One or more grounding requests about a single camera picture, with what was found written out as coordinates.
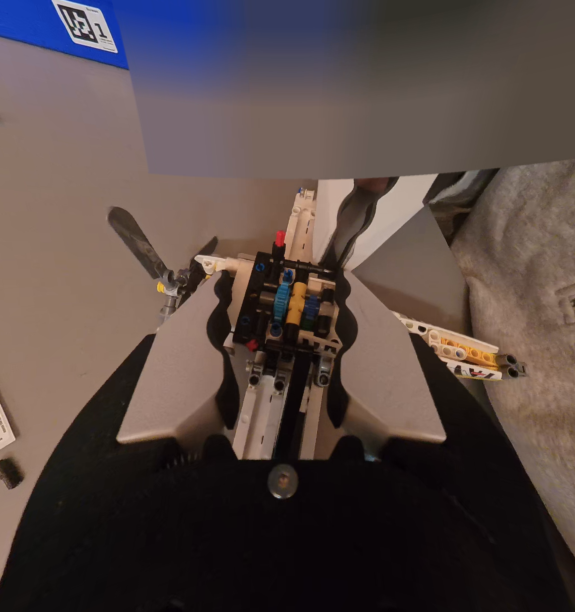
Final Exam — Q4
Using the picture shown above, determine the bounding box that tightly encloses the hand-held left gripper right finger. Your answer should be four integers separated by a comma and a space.
327, 270, 447, 452

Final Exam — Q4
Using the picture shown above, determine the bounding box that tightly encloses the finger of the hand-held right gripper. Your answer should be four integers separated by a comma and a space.
333, 174, 473, 332
311, 179, 356, 264

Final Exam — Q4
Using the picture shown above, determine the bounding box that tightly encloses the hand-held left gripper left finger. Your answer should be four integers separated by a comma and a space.
117, 276, 240, 446

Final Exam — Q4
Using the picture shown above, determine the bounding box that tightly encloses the lego helicopter model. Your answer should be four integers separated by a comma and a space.
107, 187, 528, 461

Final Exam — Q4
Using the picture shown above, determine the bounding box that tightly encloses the small black lego piece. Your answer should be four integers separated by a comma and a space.
0, 458, 24, 489

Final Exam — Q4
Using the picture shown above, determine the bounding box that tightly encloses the grey fleece garment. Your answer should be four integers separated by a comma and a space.
452, 158, 575, 570

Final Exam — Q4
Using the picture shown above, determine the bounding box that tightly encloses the white printed tag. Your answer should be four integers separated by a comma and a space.
52, 0, 118, 53

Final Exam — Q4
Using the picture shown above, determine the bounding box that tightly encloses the blue board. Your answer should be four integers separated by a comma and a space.
0, 0, 131, 70

